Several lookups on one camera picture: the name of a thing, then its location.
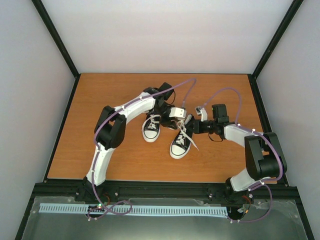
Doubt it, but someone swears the white shoelace of sneaker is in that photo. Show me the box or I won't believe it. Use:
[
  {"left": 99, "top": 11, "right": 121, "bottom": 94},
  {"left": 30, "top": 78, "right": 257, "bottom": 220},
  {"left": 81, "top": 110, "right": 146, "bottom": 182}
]
[
  {"left": 177, "top": 120, "right": 199, "bottom": 150},
  {"left": 142, "top": 114, "right": 161, "bottom": 132}
]

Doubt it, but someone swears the black sneaker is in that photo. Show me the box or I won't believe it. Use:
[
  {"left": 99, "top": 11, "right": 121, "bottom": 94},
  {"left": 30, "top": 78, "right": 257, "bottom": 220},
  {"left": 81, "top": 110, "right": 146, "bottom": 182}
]
[
  {"left": 141, "top": 114, "right": 161, "bottom": 143},
  {"left": 169, "top": 114, "right": 195, "bottom": 160}
]

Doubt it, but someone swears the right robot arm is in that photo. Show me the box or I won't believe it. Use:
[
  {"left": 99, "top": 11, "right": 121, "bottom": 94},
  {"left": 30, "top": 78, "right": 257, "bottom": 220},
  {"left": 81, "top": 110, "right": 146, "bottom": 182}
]
[{"left": 193, "top": 104, "right": 287, "bottom": 201}]

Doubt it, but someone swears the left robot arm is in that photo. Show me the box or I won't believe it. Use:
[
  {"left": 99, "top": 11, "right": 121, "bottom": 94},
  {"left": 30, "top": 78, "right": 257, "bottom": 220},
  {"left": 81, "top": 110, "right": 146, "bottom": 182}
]
[{"left": 86, "top": 82, "right": 177, "bottom": 202}]

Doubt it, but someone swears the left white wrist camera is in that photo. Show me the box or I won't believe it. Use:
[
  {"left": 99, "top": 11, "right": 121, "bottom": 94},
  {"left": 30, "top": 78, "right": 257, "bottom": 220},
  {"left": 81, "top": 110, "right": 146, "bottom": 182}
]
[{"left": 169, "top": 107, "right": 187, "bottom": 119}]

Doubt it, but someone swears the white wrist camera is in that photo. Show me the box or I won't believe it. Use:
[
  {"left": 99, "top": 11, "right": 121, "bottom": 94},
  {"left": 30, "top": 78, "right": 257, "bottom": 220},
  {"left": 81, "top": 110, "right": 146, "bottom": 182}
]
[
  {"left": 195, "top": 106, "right": 208, "bottom": 122},
  {"left": 169, "top": 107, "right": 187, "bottom": 119}
]

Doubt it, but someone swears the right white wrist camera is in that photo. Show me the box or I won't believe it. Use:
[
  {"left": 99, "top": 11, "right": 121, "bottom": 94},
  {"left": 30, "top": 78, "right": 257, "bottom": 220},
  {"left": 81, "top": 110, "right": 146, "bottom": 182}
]
[{"left": 195, "top": 106, "right": 208, "bottom": 122}]

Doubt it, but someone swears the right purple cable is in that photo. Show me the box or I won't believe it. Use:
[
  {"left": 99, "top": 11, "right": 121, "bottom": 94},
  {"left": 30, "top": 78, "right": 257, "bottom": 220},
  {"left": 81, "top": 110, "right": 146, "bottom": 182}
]
[{"left": 203, "top": 87, "right": 286, "bottom": 224}]

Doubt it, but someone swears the purple cable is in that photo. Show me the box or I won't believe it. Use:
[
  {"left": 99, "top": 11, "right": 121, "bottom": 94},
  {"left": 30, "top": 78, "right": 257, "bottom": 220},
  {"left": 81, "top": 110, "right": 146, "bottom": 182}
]
[
  {"left": 203, "top": 87, "right": 286, "bottom": 224},
  {"left": 91, "top": 77, "right": 197, "bottom": 221}
]

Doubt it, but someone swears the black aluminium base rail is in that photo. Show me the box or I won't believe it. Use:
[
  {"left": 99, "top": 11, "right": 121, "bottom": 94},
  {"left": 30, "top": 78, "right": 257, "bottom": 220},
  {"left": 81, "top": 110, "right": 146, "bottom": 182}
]
[{"left": 31, "top": 179, "right": 300, "bottom": 205}]

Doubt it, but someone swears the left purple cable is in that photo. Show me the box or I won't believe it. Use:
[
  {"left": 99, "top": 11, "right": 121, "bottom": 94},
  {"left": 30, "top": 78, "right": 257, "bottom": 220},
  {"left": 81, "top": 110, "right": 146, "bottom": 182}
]
[{"left": 91, "top": 77, "right": 197, "bottom": 221}]

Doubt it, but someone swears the right black frame post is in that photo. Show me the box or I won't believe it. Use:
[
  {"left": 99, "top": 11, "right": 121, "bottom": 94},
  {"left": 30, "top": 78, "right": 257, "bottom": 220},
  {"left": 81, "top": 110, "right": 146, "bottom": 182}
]
[{"left": 252, "top": 0, "right": 304, "bottom": 80}]

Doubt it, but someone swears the black frame post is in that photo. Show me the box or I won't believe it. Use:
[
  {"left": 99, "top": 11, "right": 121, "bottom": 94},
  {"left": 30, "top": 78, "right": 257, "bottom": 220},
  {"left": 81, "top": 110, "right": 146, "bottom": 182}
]
[
  {"left": 252, "top": 0, "right": 304, "bottom": 80},
  {"left": 31, "top": 0, "right": 80, "bottom": 80}
]

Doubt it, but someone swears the white slotted cable duct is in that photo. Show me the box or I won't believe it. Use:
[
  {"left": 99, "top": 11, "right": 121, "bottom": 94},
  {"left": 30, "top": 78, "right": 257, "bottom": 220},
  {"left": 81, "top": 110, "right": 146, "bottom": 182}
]
[{"left": 38, "top": 203, "right": 228, "bottom": 218}]

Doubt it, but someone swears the left black frame post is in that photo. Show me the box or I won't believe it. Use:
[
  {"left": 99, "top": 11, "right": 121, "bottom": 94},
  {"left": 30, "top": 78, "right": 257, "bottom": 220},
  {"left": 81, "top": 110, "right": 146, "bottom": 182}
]
[{"left": 31, "top": 0, "right": 80, "bottom": 80}]

